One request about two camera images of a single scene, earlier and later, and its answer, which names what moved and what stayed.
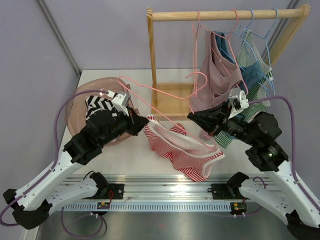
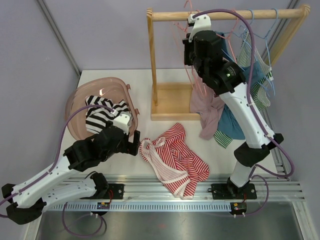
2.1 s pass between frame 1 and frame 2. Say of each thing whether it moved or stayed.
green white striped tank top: stayed
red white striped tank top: moved
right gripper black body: moved
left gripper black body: moved
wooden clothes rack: stayed
